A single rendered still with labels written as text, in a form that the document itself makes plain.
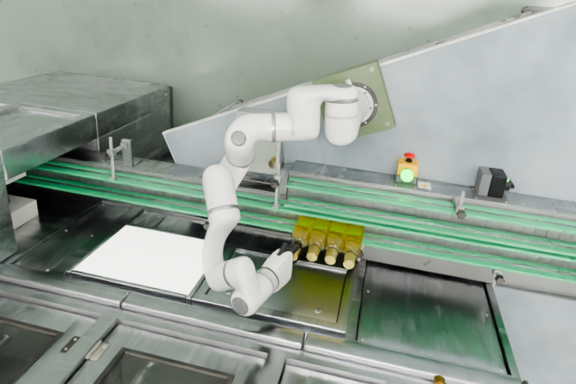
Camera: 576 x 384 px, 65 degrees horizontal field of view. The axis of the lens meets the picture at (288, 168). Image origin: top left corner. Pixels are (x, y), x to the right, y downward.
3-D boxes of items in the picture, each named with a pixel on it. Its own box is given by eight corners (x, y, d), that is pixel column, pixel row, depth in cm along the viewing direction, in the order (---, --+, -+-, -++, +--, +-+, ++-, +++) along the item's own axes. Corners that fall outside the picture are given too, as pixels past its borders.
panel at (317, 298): (124, 229, 177) (65, 278, 146) (124, 222, 175) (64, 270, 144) (356, 273, 159) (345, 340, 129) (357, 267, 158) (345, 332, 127)
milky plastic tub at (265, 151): (241, 161, 180) (233, 169, 172) (243, 105, 172) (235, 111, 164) (283, 167, 177) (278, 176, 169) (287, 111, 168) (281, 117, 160)
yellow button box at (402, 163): (395, 174, 167) (395, 181, 161) (399, 154, 165) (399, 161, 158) (415, 177, 166) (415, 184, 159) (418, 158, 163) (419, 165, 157)
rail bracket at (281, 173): (277, 198, 167) (267, 213, 156) (279, 155, 161) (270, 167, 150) (285, 200, 167) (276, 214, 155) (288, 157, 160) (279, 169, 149)
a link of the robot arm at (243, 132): (273, 122, 138) (225, 123, 137) (274, 104, 125) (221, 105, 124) (275, 165, 134) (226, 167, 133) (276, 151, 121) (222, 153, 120)
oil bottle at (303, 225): (303, 219, 168) (289, 248, 149) (303, 205, 166) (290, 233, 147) (317, 221, 167) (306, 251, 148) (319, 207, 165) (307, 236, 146)
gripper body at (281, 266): (275, 301, 127) (294, 281, 136) (278, 270, 123) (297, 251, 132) (253, 292, 130) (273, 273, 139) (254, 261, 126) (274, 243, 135)
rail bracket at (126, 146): (132, 163, 189) (99, 183, 168) (129, 124, 182) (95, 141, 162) (142, 165, 188) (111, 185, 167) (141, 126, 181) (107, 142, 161)
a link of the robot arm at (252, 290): (209, 270, 117) (236, 262, 112) (233, 251, 126) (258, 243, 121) (236, 321, 118) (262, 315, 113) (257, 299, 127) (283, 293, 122)
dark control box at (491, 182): (473, 185, 162) (477, 195, 155) (478, 165, 159) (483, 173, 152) (498, 189, 161) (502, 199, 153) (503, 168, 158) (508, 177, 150)
